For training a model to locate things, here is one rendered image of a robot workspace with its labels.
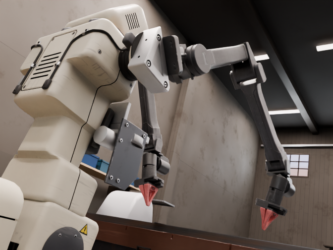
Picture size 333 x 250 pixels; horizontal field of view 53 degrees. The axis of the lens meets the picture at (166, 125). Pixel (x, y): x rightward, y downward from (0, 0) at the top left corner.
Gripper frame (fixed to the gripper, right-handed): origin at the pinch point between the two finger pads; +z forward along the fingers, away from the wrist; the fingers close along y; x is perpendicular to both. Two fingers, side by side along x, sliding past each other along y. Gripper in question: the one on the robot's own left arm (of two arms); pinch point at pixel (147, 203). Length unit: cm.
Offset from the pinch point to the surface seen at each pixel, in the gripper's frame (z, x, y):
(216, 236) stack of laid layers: 17.6, 12.9, -33.3
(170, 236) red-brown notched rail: 17.0, 16.8, -20.9
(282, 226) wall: -227, -1046, 227
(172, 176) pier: -241, -505, 311
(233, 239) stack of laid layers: 18.9, 13.0, -38.2
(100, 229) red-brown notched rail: 11.8, 15.9, 7.2
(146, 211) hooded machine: -92, -275, 208
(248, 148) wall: -483, -943, 275
